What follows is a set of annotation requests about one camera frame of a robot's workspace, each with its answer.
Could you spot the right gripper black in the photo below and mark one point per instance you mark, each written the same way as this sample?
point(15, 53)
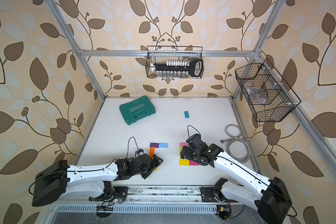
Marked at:
point(187, 155)

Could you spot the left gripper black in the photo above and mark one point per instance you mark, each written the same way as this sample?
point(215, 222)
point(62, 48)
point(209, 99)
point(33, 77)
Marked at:
point(153, 165)

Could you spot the magenta block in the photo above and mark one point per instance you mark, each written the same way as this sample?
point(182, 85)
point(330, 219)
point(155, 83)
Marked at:
point(192, 163)

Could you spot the orange long block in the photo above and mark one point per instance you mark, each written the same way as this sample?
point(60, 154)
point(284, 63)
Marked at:
point(152, 152)

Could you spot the purple block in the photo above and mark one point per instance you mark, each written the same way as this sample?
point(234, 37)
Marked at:
point(154, 145)

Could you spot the light blue block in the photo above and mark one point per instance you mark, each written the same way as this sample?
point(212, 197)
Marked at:
point(163, 145)

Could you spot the teal block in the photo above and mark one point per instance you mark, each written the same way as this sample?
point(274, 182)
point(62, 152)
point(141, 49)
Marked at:
point(186, 114)

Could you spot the pink block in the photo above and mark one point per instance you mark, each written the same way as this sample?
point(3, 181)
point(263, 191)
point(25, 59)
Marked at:
point(183, 144)

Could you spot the long yellow-green block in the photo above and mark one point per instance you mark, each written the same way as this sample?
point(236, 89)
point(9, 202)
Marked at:
point(180, 155)

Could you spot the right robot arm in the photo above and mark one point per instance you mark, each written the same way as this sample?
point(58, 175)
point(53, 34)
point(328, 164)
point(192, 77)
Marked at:
point(269, 197)

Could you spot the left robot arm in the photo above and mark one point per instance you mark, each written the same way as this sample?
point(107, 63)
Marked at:
point(62, 180)

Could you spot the green plastic tool case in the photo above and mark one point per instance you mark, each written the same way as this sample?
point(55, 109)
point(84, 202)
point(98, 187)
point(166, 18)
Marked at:
point(137, 110)

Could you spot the plastic bag in basket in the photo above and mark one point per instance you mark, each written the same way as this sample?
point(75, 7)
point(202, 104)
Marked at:
point(257, 96)

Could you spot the black tool in basket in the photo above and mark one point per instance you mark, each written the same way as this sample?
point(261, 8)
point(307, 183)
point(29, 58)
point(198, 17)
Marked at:
point(191, 68)

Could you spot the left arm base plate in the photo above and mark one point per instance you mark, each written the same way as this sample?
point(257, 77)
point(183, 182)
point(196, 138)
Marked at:
point(111, 194)

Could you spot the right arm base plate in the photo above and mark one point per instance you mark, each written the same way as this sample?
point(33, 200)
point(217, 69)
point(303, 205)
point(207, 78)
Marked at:
point(212, 194)

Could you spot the right wire basket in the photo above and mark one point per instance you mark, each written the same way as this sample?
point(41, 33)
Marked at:
point(268, 94)

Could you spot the wire basket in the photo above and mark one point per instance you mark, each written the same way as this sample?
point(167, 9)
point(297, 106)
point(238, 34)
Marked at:
point(268, 94)
point(163, 53)

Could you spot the back wire basket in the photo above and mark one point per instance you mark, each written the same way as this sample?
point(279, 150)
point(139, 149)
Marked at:
point(163, 53)

